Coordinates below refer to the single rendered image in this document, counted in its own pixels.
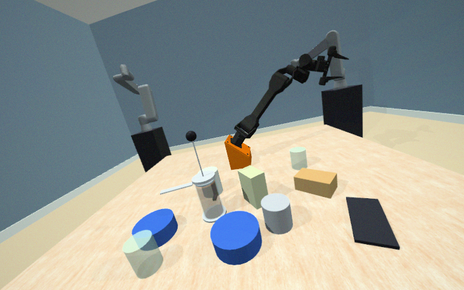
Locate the pale green rectangular block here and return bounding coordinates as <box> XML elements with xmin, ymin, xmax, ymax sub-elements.
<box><xmin>238</xmin><ymin>166</ymin><xmax>269</xmax><ymax>210</ymax></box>

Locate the glass coffee press with black plunger knob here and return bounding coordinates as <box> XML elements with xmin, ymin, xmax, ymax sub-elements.
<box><xmin>185</xmin><ymin>131</ymin><xmax>227</xmax><ymax>223</ymax></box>

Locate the blue cylinder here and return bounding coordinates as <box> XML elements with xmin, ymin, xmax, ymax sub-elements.
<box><xmin>210</xmin><ymin>211</ymin><xmax>262</xmax><ymax>265</ymax></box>
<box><xmin>132</xmin><ymin>208</ymin><xmax>178</xmax><ymax>247</ymax></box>

